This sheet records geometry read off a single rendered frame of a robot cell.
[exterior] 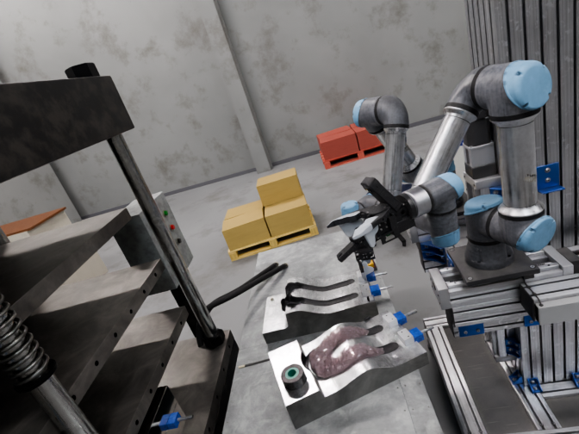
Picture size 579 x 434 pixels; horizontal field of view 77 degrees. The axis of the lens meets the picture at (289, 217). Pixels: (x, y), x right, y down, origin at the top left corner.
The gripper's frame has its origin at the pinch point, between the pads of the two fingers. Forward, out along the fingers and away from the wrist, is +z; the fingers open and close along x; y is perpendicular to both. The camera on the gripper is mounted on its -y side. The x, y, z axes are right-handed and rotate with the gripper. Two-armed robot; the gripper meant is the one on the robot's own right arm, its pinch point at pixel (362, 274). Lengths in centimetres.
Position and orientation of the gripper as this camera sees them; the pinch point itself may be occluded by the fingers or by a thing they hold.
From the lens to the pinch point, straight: 168.9
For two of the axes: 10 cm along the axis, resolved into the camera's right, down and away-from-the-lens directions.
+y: 9.5, -2.7, -1.4
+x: 0.2, -4.0, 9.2
